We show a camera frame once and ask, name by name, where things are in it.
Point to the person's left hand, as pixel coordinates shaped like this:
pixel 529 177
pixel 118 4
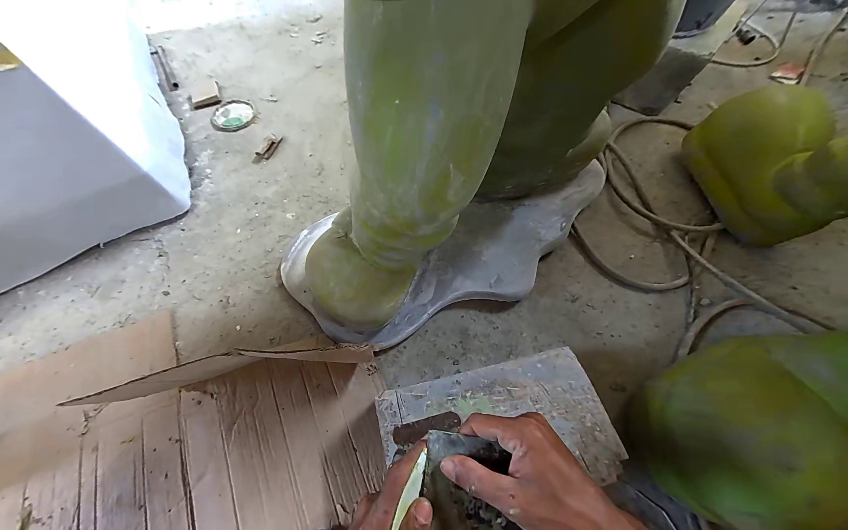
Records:
pixel 383 508

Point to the person's right hand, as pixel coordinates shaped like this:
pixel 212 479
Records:
pixel 553 478

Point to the person's right thumb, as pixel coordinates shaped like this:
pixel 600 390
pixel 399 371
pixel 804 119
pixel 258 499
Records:
pixel 474 476

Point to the person's left index finger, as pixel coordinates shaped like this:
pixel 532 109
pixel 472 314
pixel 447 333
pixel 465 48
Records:
pixel 397 480

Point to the person's right index finger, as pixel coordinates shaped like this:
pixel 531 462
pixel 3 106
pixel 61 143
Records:
pixel 494 428

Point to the person's left thumb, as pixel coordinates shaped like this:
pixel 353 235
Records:
pixel 418 514

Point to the pale green strip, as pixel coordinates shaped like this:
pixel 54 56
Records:
pixel 411 489

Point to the dark brown flat piece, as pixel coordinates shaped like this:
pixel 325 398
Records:
pixel 424 428

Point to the paint-stained grey board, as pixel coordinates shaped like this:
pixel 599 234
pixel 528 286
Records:
pixel 549 383

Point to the green rounded statue part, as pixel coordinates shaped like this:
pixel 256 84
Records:
pixel 748 434
pixel 755 169

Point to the brown corrugated cardboard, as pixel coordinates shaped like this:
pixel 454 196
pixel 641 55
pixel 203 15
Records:
pixel 129 456

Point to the green statue with grey base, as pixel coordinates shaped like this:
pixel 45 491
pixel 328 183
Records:
pixel 424 132

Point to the small brown wood scrap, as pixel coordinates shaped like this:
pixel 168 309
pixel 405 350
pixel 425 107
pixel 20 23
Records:
pixel 269 148

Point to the grey concrete block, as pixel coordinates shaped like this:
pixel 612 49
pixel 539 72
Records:
pixel 663 77

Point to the round white-green lid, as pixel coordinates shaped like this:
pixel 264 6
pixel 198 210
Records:
pixel 233 115

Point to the small wooden block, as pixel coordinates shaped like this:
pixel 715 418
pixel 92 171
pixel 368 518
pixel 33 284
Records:
pixel 205 95

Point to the dark grey container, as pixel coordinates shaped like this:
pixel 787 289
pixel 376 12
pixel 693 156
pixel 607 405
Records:
pixel 700 15

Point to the small red-white packet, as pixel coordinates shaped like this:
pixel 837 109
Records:
pixel 788 72

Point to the thin brown rod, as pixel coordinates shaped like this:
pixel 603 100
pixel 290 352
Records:
pixel 167 69

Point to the large white covered box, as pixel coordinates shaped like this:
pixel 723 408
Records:
pixel 48 162

